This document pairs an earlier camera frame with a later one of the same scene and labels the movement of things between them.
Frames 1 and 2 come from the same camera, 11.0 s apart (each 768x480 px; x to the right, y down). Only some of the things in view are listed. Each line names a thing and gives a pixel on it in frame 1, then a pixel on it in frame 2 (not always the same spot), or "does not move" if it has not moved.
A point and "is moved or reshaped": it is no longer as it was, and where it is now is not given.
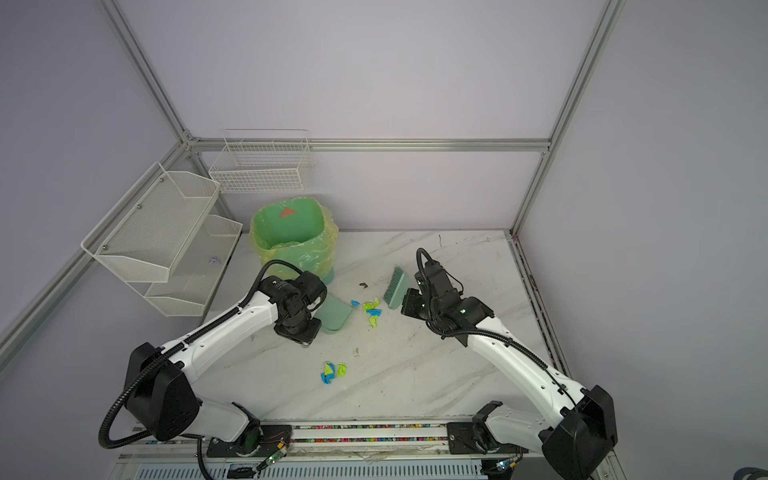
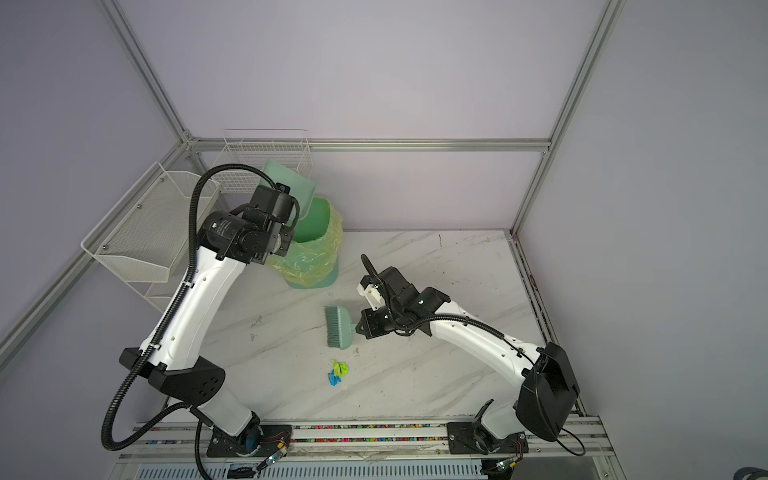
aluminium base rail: (394, 450) does not move
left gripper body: (301, 329) to (279, 245)
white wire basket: (259, 160) does not move
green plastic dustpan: (333, 314) to (301, 188)
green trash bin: (300, 230) does not move
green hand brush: (396, 288) is moved or reshaped
